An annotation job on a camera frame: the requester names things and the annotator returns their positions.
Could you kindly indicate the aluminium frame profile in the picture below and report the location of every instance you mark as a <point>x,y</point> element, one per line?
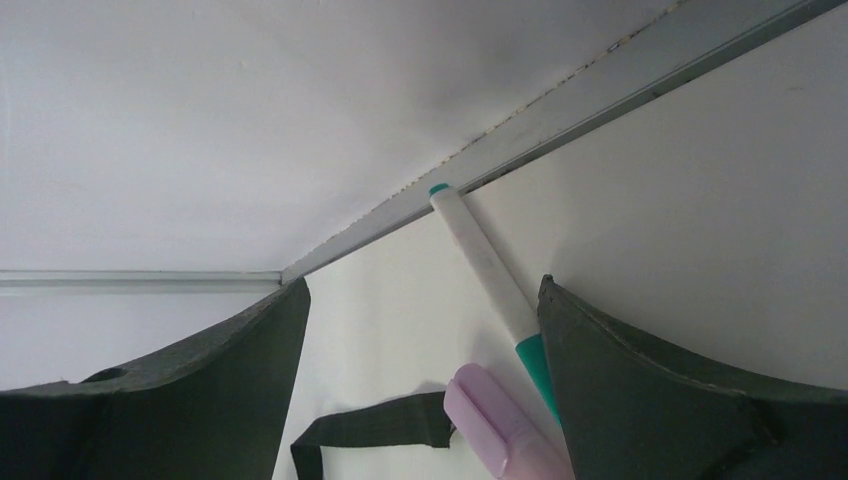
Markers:
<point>688,40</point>

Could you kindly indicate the teal capped marker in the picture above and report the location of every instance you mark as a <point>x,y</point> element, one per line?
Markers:
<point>506,297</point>

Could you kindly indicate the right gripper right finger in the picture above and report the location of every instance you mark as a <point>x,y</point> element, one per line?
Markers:
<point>635,406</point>

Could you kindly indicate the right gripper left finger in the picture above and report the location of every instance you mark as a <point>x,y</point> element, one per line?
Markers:
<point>210,406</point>

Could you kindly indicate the pink eraser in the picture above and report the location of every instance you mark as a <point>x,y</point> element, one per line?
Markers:
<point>498,430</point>

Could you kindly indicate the blue student backpack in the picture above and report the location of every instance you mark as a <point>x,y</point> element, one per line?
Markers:
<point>417,419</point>

